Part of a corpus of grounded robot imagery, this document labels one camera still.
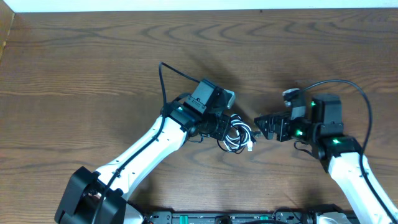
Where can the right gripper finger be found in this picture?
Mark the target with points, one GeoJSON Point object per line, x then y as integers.
{"type": "Point", "coordinates": [267, 131]}
{"type": "Point", "coordinates": [264, 120]}

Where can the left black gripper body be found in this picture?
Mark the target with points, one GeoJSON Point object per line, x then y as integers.
{"type": "Point", "coordinates": [224, 127]}

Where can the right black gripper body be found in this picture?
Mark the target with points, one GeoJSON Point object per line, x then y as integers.
{"type": "Point", "coordinates": [278, 126]}

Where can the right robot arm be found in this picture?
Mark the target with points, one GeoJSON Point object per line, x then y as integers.
{"type": "Point", "coordinates": [340, 155]}

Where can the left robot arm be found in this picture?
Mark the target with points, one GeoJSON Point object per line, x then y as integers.
{"type": "Point", "coordinates": [101, 196]}

